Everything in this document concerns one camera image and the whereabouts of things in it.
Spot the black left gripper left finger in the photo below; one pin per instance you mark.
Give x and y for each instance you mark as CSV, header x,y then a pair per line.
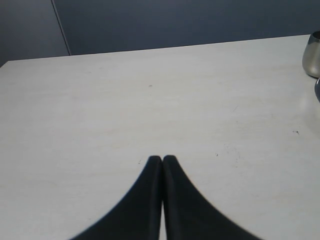
x,y
137,216

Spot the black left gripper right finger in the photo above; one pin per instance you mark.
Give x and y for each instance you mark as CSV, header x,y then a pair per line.
x,y
188,215

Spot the metal bowl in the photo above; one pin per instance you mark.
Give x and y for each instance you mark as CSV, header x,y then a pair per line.
x,y
317,89

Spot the stainless steel cup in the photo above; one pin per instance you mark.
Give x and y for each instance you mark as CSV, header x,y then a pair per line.
x,y
311,55

